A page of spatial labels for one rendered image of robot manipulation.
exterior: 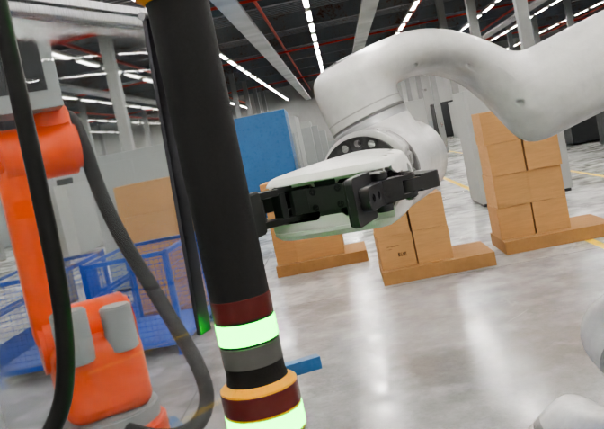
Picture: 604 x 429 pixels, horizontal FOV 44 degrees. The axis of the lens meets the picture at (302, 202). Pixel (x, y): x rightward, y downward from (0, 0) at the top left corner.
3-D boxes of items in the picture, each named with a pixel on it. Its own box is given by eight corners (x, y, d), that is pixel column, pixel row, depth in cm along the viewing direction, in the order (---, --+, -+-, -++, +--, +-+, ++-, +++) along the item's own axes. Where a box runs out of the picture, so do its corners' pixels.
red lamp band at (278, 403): (229, 429, 39) (224, 406, 39) (220, 404, 43) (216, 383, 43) (308, 406, 40) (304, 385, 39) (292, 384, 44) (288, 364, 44)
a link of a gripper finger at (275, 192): (325, 211, 58) (310, 223, 53) (269, 221, 60) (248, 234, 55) (318, 176, 58) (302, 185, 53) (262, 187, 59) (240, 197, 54)
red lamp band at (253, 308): (217, 329, 39) (212, 307, 39) (211, 317, 42) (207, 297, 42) (279, 314, 40) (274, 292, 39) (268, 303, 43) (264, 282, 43)
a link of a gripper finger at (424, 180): (453, 179, 55) (428, 192, 50) (361, 192, 59) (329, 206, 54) (450, 163, 55) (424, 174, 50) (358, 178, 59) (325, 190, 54)
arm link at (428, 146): (389, 102, 65) (438, 197, 65) (422, 97, 77) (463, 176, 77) (311, 146, 69) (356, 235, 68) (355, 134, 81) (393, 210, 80)
